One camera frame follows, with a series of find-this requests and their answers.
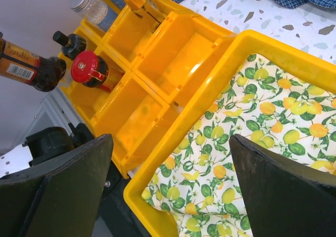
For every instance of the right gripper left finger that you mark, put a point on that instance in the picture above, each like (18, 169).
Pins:
(59, 197)

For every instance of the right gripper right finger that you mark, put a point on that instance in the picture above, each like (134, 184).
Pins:
(283, 197)

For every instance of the red lid sauce jar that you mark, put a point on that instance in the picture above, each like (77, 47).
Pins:
(23, 66)

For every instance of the red cap soy bottle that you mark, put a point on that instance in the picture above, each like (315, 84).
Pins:
(92, 71)

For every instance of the brown spice shaker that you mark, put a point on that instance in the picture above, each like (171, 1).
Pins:
(71, 45)

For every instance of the blue label spice jar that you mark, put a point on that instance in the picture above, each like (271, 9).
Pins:
(97, 12)

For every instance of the dark bottle gold band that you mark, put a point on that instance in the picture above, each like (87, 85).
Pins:
(147, 12)

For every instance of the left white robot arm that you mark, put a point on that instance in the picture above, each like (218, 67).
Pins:
(44, 145)

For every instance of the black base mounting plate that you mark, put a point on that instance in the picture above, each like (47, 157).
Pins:
(115, 218)

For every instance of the lemon print cloth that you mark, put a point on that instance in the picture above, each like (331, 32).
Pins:
(198, 183)

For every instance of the yellow flat tray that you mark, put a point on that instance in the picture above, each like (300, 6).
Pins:
(306, 67)

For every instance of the yellow compartment organizer tray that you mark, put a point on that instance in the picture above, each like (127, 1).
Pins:
(162, 71)

